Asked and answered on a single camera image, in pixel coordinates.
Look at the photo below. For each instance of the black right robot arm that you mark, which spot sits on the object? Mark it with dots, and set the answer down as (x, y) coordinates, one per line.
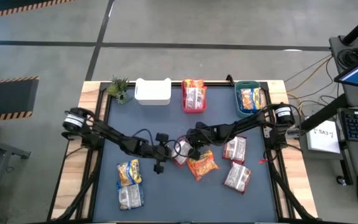
(250, 124)

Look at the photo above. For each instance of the blue-grey table mat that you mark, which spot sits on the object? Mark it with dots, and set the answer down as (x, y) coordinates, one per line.
(172, 193)

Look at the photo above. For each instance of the black caster wheel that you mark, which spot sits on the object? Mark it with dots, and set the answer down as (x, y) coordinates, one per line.
(341, 180)

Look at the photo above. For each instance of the black hazard-striped ramp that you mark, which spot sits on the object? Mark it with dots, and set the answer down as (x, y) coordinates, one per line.
(5, 96)

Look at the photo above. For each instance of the black clamp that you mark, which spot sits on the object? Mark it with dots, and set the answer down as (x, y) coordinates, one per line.
(229, 78)

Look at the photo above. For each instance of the teal plastic bin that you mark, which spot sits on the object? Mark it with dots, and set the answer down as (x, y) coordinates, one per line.
(238, 105)

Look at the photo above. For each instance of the green artificial succulent plant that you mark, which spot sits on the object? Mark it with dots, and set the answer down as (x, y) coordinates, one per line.
(118, 90)

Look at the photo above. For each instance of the black aluminium table frame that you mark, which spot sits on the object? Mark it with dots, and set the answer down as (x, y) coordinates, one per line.
(176, 84)

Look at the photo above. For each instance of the black slanted stand pole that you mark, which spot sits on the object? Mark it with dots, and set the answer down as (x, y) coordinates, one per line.
(322, 113)

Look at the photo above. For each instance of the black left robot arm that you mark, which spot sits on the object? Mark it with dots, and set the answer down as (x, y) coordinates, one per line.
(113, 135)

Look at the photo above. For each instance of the white plastic bin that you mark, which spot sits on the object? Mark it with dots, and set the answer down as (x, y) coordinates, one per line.
(152, 91)

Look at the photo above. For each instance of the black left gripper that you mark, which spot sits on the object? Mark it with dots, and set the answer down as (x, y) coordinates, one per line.
(154, 151)

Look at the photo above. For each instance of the red ramen noodle pack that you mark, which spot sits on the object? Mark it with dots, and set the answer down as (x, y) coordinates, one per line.
(235, 149)
(237, 178)
(183, 153)

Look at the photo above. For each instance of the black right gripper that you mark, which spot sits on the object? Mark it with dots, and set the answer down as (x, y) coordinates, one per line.
(210, 133)

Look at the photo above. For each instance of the grey power box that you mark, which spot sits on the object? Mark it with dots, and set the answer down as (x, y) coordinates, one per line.
(292, 133)

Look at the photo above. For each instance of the pink plastic bin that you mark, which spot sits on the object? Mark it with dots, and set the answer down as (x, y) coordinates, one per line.
(194, 111)

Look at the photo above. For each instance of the blue soy sauce ramen pack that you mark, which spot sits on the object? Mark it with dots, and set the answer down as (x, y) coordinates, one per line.
(130, 196)
(251, 99)
(129, 172)

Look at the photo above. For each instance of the small red tag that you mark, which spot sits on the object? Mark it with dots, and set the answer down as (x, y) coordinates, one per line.
(261, 161)

